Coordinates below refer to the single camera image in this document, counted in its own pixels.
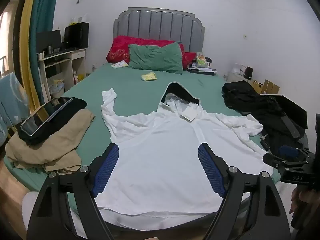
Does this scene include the open cardboard boxes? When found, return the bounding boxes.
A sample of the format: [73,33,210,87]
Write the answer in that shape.
[250,79,280,94]

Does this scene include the light wooden desk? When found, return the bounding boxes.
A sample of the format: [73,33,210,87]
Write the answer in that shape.
[37,48,87,98]

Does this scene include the white flat packet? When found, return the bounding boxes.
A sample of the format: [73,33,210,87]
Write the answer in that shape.
[110,60,129,69]

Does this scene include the black bag with straps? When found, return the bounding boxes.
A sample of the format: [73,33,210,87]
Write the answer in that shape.
[259,115,309,155]

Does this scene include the large red patterned pillow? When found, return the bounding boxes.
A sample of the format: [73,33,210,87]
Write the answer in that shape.
[106,35,186,64]

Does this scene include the light blue patterned cloth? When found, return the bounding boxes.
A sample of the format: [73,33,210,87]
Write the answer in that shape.
[0,72,31,140]

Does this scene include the yellow packet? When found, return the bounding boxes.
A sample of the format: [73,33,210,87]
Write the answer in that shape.
[141,72,157,82]

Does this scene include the white nightstand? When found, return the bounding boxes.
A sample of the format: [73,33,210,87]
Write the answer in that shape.
[226,64,251,82]

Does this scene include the green pillow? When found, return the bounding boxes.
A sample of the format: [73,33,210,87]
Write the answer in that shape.
[128,42,183,74]

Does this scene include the yellow curtain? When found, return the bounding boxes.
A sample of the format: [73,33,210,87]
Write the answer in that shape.
[19,0,41,113]

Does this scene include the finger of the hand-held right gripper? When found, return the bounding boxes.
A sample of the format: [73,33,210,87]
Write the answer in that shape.
[262,153,292,171]
[279,145,314,157]

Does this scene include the stack of books and papers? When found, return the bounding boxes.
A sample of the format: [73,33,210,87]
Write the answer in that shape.
[187,67,217,76]

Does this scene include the glossy black tablet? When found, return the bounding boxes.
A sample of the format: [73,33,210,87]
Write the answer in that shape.
[20,97,73,137]

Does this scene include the black folded cloth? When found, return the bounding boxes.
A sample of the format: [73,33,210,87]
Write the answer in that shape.
[17,97,88,145]

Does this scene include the bed with green sheet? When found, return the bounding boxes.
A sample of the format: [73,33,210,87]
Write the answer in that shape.
[4,62,278,205]

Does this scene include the small red pillow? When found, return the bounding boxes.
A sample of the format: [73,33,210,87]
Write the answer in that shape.
[182,51,198,70]

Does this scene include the green snack packet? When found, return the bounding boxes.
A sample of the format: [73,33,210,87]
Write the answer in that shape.
[196,52,208,67]

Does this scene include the pile of black clothes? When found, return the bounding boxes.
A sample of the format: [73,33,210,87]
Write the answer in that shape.
[221,81,307,155]

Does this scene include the black flat board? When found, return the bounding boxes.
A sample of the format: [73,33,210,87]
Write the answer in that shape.
[260,94,308,130]

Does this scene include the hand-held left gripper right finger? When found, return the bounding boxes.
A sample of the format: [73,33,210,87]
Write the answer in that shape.
[197,142,292,240]

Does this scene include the beige clothes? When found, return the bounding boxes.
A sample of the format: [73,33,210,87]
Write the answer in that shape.
[5,109,96,174]

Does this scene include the grey padded headboard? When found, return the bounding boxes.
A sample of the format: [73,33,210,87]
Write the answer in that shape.
[113,7,206,55]

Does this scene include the white hooded shirt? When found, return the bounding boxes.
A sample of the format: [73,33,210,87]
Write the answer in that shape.
[96,82,275,230]

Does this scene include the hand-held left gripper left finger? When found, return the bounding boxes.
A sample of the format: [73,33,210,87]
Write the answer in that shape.
[26,142,120,240]

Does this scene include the black computer tower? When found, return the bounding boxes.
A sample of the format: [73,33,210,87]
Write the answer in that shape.
[64,22,90,49]

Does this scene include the teal curtain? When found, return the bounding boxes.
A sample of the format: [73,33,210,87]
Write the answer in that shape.
[29,0,62,100]

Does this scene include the person's right hand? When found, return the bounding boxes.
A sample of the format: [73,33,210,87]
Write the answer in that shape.
[290,186,320,240]

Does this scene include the black monitor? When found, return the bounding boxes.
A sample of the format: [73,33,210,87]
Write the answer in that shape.
[36,29,62,54]

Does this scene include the plastic bags under desk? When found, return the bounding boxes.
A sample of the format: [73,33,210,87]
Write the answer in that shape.
[49,79,66,98]

